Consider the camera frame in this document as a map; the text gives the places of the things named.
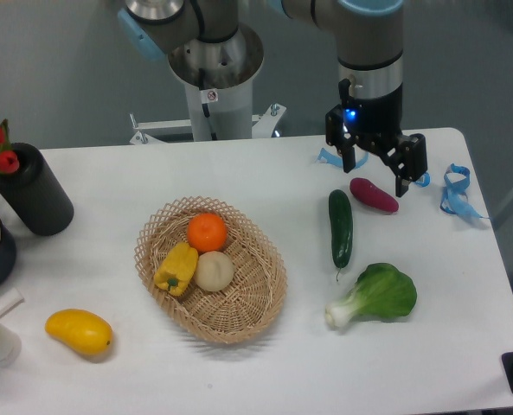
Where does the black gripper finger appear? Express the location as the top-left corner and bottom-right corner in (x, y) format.
(385, 133), (426, 198)
(325, 105), (356, 173)

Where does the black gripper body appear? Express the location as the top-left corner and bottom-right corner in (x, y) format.
(338, 78), (406, 163)

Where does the yellow bell pepper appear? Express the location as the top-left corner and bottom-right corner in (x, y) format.
(153, 242), (199, 297)

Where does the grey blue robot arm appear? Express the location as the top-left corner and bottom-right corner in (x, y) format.
(118, 1), (427, 196)

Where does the woven wicker basket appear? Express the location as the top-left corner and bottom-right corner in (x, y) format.
(134, 196), (287, 344)

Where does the blue ribbon strip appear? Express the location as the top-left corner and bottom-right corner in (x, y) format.
(316, 148), (369, 169)

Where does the small blue tape roll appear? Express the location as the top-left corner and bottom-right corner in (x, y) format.
(414, 172), (431, 188)

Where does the purple sweet potato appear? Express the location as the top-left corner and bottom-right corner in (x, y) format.
(349, 177), (399, 214)

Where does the blue tangled ribbon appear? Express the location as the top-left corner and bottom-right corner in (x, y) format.
(439, 163), (489, 220)

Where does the green cucumber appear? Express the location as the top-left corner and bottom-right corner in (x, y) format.
(328, 189), (354, 280)

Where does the green bok choy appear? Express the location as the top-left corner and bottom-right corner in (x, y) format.
(324, 263), (418, 329)

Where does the orange fruit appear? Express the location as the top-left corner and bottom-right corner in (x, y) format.
(187, 213), (228, 252)

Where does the white round bun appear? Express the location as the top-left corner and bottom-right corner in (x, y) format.
(194, 251), (234, 292)

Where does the black cylindrical vase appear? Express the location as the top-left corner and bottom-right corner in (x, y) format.
(0, 143), (74, 236)

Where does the yellow mango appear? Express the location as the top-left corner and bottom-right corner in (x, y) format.
(45, 309), (113, 356)

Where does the white paper piece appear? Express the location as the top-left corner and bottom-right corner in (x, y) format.
(0, 288), (24, 318)

